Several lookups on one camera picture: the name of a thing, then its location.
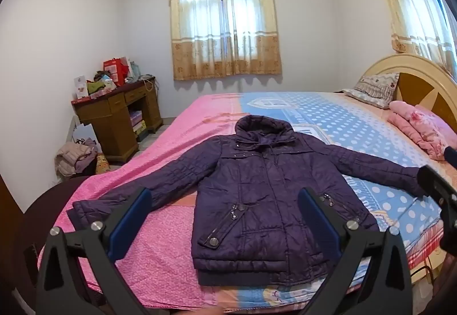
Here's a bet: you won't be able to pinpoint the white printed card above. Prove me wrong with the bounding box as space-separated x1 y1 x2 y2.
73 77 89 99

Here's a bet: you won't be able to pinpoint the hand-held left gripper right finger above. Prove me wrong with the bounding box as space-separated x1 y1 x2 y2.
297 187 415 315

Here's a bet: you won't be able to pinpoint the beige floral window curtain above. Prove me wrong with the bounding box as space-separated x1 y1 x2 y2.
169 0 282 81

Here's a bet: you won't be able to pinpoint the cream and wood bed headboard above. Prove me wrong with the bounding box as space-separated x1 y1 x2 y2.
362 54 457 144

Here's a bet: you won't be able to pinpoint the brown wooden desk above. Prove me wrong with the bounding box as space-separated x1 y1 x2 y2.
71 77 164 164

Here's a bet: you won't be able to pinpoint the purple quilted hooded jacket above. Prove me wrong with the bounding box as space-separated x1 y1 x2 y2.
68 115 434 287

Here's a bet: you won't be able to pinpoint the bed with pink blue sheet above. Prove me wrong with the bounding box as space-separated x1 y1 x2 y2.
37 92 457 312

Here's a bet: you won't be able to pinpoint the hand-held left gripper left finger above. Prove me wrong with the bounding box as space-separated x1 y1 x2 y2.
36 187 154 315

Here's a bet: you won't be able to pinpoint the patterned grey pillow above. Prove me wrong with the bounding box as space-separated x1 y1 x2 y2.
341 72 400 109

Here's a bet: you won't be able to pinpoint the colourful printed bag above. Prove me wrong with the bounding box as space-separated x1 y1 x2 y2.
95 154 111 175

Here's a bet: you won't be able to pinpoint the beige sheer side curtain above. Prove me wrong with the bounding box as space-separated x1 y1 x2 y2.
362 0 457 87

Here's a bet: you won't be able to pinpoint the folded pink blanket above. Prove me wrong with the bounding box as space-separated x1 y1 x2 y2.
387 100 457 161

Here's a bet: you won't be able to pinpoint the dark round table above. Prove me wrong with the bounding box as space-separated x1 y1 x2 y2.
23 176 93 301

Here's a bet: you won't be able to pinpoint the boxes inside desk shelf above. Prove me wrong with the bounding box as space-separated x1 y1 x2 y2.
129 111 147 133

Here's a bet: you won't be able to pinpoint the pile of clothes on floor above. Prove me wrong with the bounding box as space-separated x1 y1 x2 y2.
54 138 99 177

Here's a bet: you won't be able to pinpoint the red gift bag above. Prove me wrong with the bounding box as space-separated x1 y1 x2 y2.
103 57 130 86

